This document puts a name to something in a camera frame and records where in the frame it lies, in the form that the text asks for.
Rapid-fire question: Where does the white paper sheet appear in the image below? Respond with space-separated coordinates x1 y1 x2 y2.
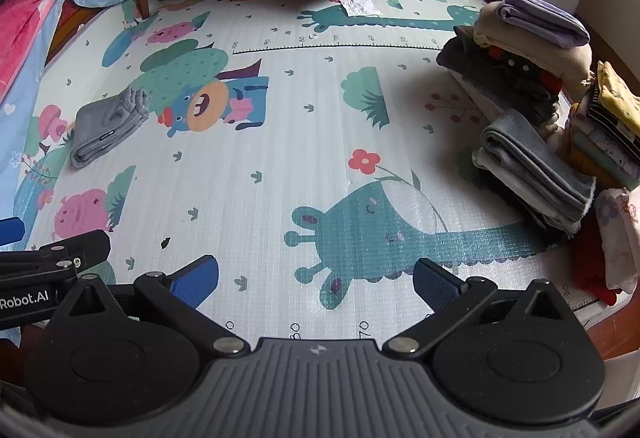
330 0 379 20

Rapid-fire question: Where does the pink and blue blanket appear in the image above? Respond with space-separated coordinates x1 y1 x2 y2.
0 0 137 225

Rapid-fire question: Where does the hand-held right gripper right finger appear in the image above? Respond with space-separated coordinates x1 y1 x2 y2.
382 257 586 361

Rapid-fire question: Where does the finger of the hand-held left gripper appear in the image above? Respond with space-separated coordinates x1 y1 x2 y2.
0 231 112 290
0 217 25 247

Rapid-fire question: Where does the pile of clothes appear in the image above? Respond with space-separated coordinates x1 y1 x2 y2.
436 0 640 306

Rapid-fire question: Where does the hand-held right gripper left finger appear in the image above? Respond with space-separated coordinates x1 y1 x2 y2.
47 255 251 358

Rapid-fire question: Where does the cartoon printed play mat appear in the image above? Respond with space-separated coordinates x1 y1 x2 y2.
0 0 640 349

